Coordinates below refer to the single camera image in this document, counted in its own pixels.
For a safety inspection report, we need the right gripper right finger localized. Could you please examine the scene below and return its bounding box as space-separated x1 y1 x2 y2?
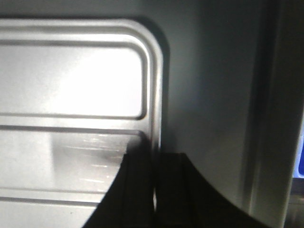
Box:
156 153 266 228

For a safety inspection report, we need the silver metal tray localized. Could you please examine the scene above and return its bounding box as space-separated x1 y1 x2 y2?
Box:
0 0 304 228

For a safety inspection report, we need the lower center blue bin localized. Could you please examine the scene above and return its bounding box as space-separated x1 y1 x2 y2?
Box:
293 134 304 179

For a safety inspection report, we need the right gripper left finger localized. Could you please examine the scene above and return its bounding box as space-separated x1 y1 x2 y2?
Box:
83 139 154 228

